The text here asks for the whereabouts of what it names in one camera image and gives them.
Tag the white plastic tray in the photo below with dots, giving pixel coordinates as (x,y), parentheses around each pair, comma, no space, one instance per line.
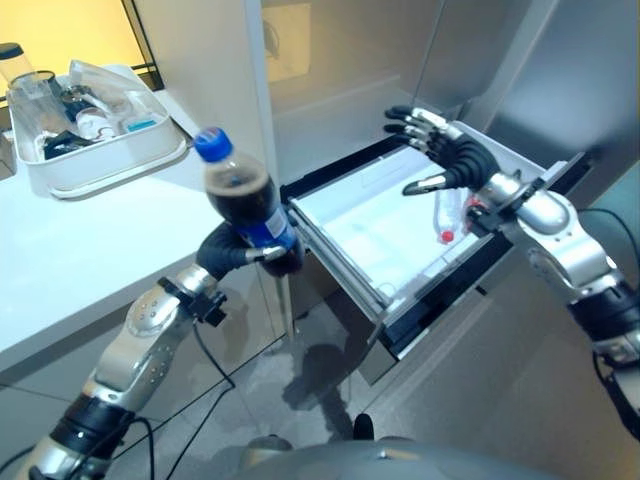
(100,150)

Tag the dark robot foot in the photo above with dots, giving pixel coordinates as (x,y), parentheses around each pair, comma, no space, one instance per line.
(363,427)

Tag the small teal-labelled box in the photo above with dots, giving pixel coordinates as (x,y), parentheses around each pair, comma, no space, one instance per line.
(145,123)

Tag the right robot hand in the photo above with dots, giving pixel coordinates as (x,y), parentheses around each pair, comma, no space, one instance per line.
(457,150)

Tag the black small item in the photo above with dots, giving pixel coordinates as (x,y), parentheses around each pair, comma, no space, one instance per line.
(62,145)

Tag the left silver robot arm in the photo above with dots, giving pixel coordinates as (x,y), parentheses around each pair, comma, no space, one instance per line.
(130,360)

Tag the cola bottle with blue cap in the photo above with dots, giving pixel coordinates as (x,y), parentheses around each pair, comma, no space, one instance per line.
(246,195)

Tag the white round container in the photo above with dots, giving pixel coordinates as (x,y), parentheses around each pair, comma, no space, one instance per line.
(92,122)

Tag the clear drinking glass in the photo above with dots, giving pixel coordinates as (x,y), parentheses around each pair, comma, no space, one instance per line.
(32,100)

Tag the clear jar with black lid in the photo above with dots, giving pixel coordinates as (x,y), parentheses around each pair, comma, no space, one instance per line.
(16,70)

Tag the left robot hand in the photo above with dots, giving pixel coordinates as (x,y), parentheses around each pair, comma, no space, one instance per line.
(225,252)

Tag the grey robot torso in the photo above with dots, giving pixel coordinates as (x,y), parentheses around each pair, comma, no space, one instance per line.
(395,457)

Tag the clear plastic bag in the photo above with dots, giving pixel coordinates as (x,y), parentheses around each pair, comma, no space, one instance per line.
(107,85)

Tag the silver refrigerator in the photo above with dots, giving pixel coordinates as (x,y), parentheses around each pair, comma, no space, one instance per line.
(440,65)

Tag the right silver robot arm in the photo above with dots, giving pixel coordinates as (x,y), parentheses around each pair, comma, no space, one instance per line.
(565,240)

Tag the clear bottle with red cap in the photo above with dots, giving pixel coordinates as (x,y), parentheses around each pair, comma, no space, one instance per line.
(450,215)

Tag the open refrigerator drawer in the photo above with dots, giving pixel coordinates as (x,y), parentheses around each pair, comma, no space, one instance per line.
(405,240)

